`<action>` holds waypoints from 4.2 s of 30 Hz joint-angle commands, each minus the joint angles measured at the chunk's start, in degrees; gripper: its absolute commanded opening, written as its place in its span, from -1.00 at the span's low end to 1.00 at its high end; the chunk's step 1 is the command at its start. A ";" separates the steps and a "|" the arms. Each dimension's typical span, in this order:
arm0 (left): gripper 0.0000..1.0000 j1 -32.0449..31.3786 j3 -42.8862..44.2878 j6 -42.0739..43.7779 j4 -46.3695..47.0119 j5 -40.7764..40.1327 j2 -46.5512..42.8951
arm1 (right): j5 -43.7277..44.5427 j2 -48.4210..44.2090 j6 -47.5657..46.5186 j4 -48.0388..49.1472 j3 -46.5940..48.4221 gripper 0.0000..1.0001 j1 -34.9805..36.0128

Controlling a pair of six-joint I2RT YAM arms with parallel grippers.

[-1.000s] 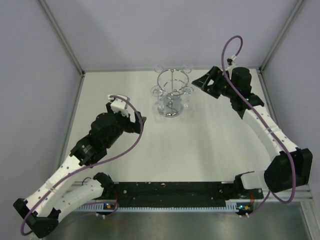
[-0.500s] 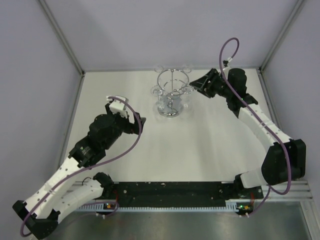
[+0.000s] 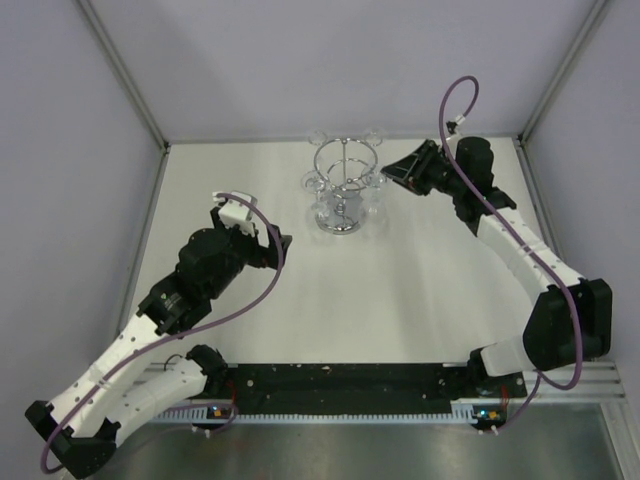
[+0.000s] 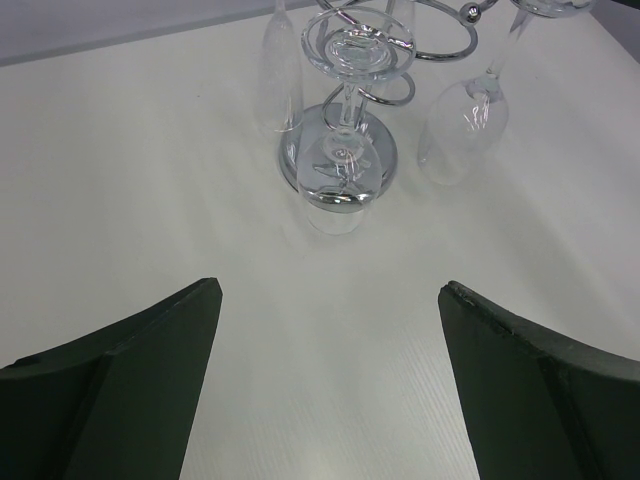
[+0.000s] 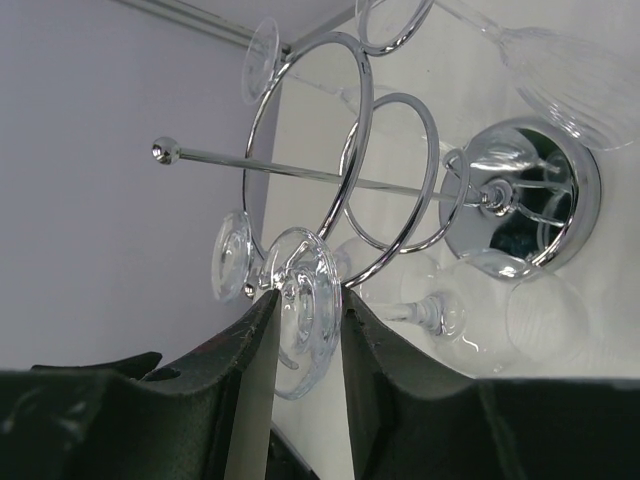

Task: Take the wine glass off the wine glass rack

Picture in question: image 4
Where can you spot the clear wine glass taken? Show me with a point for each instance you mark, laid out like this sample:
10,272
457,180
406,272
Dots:
339,175

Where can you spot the chrome wine glass rack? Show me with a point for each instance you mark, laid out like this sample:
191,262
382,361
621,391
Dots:
322,117

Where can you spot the clear wine glass left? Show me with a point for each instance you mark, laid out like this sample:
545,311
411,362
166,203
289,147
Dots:
279,94

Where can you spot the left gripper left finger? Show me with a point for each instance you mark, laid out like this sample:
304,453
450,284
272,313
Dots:
118,403

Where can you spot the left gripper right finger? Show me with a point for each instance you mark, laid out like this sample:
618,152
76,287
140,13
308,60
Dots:
536,403

